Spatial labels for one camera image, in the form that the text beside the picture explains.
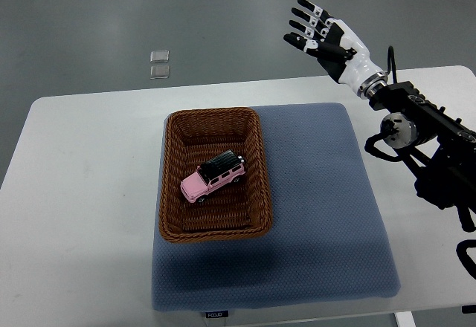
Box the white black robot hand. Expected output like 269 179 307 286
283 0 387 99

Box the lower metal floor plate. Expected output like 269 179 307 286
149 65 170 80

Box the brown wicker basket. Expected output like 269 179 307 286
158 107 273 243

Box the upper metal floor plate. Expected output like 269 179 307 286
149 50 170 63

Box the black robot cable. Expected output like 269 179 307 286
455 239 476 282

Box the white table leg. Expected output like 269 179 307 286
394 311 416 327

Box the pink toy car black roof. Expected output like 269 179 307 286
180 149 246 204

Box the blue grey cushion mat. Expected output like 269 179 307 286
152 103 400 312

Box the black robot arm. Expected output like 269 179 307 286
283 0 475 233

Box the metal floor plate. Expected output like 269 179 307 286
149 65 170 80
149 50 170 63

